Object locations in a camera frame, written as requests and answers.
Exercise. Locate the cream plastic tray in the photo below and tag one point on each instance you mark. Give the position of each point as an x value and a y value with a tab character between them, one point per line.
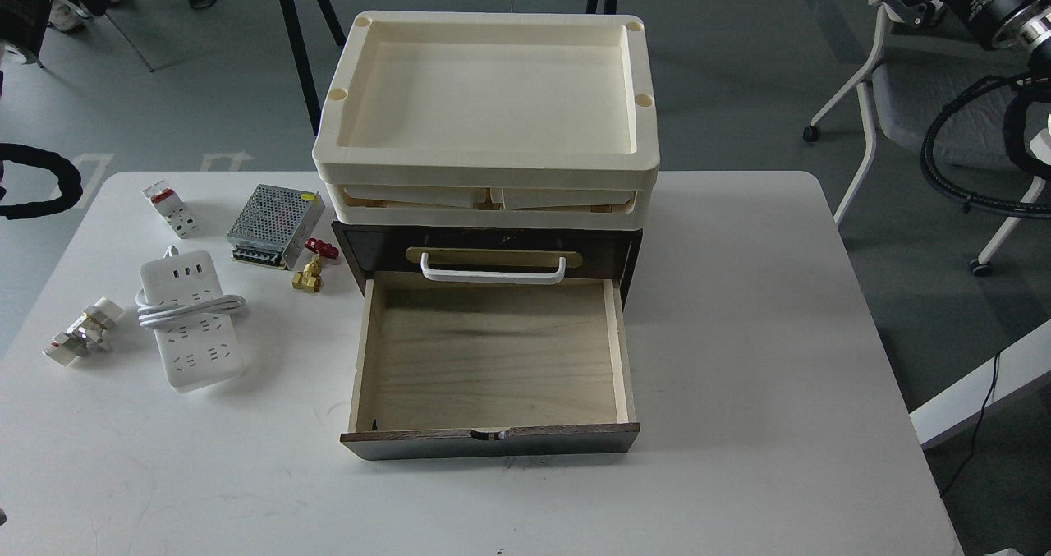
491	100
502	208

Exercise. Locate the grey office chair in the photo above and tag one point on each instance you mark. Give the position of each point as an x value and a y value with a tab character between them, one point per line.
899	92

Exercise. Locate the open wooden drawer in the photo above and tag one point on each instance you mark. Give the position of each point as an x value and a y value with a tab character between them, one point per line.
479	370

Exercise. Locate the white drawer handle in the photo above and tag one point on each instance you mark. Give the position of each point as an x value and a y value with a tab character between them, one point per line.
498	277

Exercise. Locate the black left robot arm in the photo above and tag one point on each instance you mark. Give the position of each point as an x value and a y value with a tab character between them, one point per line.
37	182

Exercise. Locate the white side table edge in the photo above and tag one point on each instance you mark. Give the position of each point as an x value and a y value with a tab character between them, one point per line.
1022	368

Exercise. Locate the dark wooden cabinet body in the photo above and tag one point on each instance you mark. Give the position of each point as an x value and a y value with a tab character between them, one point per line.
374	244

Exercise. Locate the white red circuit breaker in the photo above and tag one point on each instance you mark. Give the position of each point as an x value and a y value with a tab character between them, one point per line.
172	209

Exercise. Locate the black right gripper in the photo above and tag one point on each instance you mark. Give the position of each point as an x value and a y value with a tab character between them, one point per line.
998	2

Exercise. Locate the cream plastic lower tray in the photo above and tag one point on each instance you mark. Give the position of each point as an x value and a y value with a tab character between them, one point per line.
502	208

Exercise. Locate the brass valve red handle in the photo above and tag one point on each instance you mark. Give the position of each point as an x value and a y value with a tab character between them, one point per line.
309	279

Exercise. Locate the white metal connector part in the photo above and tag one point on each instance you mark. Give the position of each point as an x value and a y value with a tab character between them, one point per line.
88	333

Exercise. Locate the cream plastic top tray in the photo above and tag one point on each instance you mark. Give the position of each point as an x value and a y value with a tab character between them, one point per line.
491	100

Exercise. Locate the silver metal power supply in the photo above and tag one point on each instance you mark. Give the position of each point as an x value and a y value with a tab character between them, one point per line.
273	226

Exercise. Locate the white power strip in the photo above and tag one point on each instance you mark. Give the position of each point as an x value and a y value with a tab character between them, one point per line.
182	302

